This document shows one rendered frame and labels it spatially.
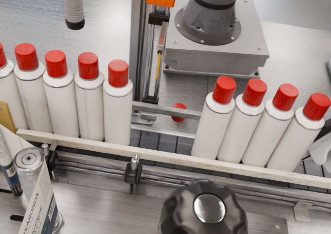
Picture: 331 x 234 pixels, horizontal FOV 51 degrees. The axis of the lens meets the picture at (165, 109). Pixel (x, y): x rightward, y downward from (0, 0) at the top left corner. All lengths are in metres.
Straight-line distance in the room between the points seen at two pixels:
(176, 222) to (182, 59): 0.67
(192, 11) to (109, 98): 0.43
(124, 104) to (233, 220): 0.34
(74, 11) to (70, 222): 0.36
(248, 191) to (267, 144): 0.12
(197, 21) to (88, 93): 0.44
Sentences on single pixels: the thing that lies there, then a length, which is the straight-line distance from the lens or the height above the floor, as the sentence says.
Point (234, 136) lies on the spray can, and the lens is 0.64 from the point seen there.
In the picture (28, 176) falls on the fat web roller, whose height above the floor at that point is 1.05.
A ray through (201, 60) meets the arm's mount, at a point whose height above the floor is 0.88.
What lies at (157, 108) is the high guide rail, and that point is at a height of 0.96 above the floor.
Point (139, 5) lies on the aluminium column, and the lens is 0.65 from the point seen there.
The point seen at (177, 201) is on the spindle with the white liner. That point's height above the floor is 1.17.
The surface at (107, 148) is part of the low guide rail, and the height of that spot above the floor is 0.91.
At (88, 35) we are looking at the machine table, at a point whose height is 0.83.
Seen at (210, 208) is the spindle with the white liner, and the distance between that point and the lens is 0.32.
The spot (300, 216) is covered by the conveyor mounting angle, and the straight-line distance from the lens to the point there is 0.77.
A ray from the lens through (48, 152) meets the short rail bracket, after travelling 0.65.
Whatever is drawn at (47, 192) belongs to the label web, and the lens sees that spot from 0.52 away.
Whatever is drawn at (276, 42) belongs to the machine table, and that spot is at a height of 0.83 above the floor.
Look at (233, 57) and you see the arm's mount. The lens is 0.95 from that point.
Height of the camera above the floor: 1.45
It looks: 47 degrees down
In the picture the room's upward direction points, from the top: 9 degrees clockwise
